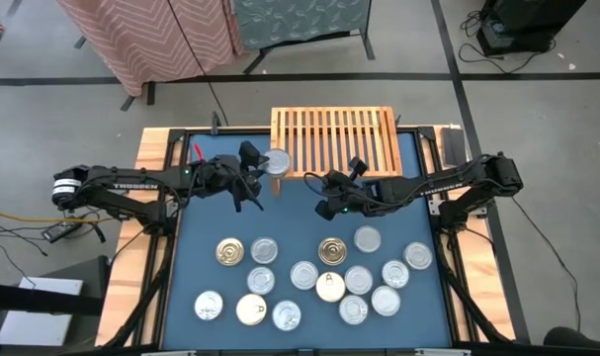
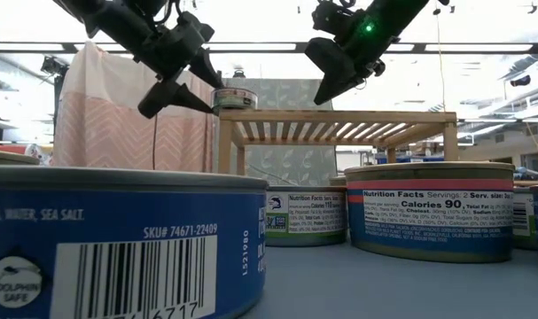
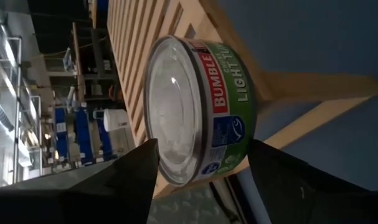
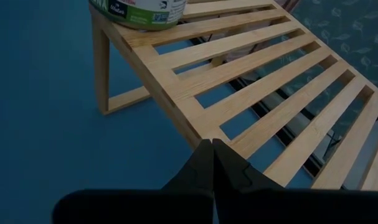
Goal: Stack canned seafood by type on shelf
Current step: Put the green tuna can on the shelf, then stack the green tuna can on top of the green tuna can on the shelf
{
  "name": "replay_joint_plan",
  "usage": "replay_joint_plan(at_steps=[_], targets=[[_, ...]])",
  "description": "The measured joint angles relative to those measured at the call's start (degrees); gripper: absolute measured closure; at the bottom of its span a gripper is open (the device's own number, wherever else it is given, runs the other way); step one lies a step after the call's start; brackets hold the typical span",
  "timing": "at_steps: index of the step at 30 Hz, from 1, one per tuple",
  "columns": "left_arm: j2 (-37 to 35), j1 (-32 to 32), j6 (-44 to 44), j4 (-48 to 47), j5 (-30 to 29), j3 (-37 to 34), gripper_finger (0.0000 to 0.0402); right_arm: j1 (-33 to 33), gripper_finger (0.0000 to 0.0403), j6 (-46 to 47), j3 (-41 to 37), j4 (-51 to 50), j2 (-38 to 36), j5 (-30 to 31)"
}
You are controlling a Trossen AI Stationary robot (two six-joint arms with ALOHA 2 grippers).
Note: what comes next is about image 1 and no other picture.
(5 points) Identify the black coiled floor cable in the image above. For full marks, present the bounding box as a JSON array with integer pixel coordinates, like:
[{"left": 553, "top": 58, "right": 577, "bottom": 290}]
[{"left": 457, "top": 9, "right": 557, "bottom": 75}]

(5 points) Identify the black equipment case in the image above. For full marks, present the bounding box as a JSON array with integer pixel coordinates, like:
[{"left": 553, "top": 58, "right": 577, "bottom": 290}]
[{"left": 475, "top": 0, "right": 588, "bottom": 56}]

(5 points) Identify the long black floor cable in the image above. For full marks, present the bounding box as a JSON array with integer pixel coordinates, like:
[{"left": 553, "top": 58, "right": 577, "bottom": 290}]
[{"left": 511, "top": 195, "right": 583, "bottom": 333}]

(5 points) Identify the yellow cable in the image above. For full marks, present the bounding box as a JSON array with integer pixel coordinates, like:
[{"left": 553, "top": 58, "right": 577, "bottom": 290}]
[{"left": 0, "top": 206, "right": 114, "bottom": 224}]

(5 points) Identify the black cloth rack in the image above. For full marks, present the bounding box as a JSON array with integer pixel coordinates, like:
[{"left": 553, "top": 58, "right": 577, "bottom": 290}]
[
  {"left": 242, "top": 0, "right": 376, "bottom": 75},
  {"left": 73, "top": 37, "right": 156, "bottom": 113}
]

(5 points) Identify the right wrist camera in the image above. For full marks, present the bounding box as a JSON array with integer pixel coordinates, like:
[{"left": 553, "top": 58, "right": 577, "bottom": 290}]
[{"left": 347, "top": 156, "right": 370, "bottom": 178}]

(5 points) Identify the blue table mat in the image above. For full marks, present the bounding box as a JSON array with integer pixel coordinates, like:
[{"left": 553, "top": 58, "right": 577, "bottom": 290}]
[{"left": 159, "top": 132, "right": 453, "bottom": 350}]

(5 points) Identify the pink chevron cloth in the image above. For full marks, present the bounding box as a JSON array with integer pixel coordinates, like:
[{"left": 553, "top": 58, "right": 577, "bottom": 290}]
[{"left": 55, "top": 0, "right": 246, "bottom": 99}]

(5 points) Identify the teal can silver lid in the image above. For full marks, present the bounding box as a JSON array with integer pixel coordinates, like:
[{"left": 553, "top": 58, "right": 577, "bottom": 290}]
[{"left": 245, "top": 265, "right": 276, "bottom": 297}]

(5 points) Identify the black power adapter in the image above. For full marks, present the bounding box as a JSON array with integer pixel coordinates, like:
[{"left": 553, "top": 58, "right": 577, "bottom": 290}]
[{"left": 41, "top": 221, "right": 83, "bottom": 244}]

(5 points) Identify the black rounded object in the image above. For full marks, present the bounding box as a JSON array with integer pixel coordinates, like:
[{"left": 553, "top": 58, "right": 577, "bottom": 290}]
[{"left": 543, "top": 325, "right": 600, "bottom": 350}]

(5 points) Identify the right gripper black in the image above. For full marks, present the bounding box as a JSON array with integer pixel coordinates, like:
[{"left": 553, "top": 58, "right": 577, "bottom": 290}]
[{"left": 314, "top": 170, "right": 375, "bottom": 223}]

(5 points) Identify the black hanging cable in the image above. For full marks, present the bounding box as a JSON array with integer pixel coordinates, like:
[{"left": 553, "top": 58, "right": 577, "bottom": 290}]
[{"left": 165, "top": 0, "right": 230, "bottom": 128}]

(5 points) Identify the plain silver-lid can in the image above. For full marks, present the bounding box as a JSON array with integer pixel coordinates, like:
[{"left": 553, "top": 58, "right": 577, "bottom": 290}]
[{"left": 353, "top": 224, "right": 383, "bottom": 254}]

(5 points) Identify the green-white can silver lid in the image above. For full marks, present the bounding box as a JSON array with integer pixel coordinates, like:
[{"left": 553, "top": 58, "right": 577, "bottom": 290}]
[{"left": 343, "top": 265, "right": 374, "bottom": 296}]

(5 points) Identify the black adapter cable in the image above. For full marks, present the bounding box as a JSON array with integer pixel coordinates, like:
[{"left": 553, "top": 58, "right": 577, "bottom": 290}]
[{"left": 0, "top": 199, "right": 108, "bottom": 258}]

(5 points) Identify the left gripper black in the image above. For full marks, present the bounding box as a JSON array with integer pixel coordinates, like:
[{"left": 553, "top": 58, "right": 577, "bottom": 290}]
[{"left": 198, "top": 153, "right": 271, "bottom": 212}]

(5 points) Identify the black flat box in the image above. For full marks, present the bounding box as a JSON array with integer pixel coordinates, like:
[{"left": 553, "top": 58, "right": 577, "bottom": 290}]
[{"left": 440, "top": 127, "right": 469, "bottom": 167}]

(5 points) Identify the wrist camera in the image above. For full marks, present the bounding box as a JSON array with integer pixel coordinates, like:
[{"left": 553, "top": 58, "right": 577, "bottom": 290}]
[
  {"left": 238, "top": 140, "right": 262, "bottom": 169},
  {"left": 347, "top": 156, "right": 370, "bottom": 178}
]

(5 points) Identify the black metal bar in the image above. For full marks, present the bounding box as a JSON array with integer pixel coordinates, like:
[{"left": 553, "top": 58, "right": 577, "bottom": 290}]
[{"left": 0, "top": 282, "right": 106, "bottom": 317}]

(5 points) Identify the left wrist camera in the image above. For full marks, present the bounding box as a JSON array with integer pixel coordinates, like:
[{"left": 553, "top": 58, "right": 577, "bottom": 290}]
[{"left": 238, "top": 140, "right": 262, "bottom": 169}]

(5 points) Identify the white box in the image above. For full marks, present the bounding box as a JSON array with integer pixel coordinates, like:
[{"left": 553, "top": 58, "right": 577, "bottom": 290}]
[{"left": 0, "top": 276, "right": 84, "bottom": 347}]

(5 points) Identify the wooden slatted shelf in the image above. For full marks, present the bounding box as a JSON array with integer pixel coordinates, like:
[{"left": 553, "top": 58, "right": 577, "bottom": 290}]
[{"left": 269, "top": 105, "right": 404, "bottom": 198}]

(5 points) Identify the red can silver lid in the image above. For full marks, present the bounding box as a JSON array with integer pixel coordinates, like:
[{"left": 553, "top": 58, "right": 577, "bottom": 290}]
[{"left": 193, "top": 290, "right": 224, "bottom": 321}]

